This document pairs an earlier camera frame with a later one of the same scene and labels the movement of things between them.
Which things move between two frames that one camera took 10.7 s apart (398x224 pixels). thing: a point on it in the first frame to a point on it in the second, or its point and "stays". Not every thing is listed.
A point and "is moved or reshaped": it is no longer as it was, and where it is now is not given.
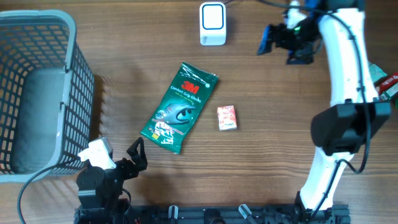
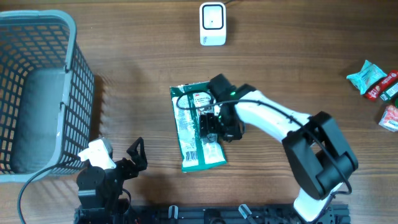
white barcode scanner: x=212 y=23 stays
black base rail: x=336 y=214 stays
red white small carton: x=227 y=117 is moved or reshaped
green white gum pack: x=389 y=93 stays
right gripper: x=305 y=55 to x=208 y=125
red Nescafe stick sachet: x=388 y=83 stays
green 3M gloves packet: x=179 y=109 to x=189 y=101
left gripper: x=132 y=171 stays
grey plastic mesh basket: x=46 y=95 stays
